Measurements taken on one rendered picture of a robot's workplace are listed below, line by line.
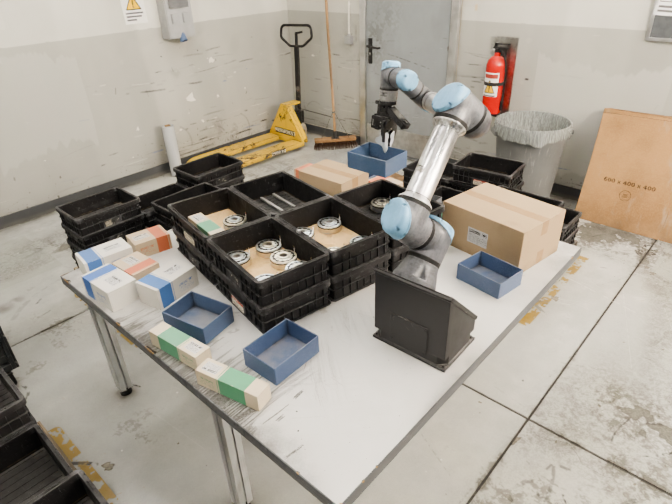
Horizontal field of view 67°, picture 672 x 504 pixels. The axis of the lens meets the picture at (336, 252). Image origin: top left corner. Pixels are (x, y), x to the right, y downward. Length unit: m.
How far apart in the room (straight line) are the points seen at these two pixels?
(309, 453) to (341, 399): 0.21
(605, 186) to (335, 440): 3.30
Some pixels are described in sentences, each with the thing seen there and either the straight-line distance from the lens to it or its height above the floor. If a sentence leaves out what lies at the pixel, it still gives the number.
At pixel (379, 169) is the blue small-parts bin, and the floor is 1.09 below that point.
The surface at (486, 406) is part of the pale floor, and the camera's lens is 2.57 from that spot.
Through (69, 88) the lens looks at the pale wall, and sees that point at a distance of 4.90.
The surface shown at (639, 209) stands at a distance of 4.29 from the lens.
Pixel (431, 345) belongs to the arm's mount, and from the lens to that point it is 1.64.
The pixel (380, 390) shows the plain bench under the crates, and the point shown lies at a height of 0.70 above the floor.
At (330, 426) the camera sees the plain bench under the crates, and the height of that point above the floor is 0.70.
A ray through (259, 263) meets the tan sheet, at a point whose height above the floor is 0.83.
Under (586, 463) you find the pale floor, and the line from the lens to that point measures 2.49.
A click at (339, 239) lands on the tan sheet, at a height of 0.83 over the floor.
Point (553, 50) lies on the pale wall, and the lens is 4.51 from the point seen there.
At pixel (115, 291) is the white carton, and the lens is 2.08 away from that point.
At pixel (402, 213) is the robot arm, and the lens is 1.55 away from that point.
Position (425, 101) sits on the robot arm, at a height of 1.34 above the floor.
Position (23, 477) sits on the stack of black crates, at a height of 0.38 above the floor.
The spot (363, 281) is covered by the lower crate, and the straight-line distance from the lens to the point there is 1.99.
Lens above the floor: 1.85
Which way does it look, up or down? 31 degrees down
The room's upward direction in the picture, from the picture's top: 2 degrees counter-clockwise
